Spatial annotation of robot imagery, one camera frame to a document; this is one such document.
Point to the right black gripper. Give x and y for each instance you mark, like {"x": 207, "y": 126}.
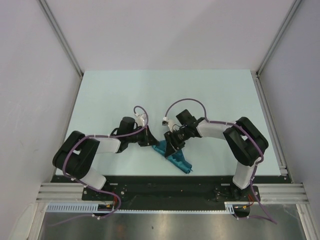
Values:
{"x": 173, "y": 144}

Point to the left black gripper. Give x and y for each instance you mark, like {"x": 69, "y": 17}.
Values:
{"x": 148, "y": 138}

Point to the teal satin napkin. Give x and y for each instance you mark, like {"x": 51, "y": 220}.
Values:
{"x": 177, "y": 159}

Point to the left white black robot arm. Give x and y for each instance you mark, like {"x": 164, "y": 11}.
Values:
{"x": 77, "y": 153}

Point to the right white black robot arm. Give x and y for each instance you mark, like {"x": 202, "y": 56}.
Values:
{"x": 245, "y": 141}

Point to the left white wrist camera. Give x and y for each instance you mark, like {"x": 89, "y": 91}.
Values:
{"x": 141, "y": 119}

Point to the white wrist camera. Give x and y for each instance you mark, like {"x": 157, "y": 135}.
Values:
{"x": 168, "y": 123}
{"x": 141, "y": 119}

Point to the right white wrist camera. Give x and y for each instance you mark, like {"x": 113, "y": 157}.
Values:
{"x": 168, "y": 123}

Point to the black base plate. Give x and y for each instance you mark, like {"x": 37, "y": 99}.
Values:
{"x": 184, "y": 193}

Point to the right aluminium corner post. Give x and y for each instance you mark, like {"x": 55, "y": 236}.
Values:
{"x": 279, "y": 35}

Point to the aluminium corner post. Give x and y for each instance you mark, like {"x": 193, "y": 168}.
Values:
{"x": 279, "y": 35}
{"x": 52, "y": 21}

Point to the left aluminium corner post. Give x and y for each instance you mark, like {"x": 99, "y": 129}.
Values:
{"x": 52, "y": 21}

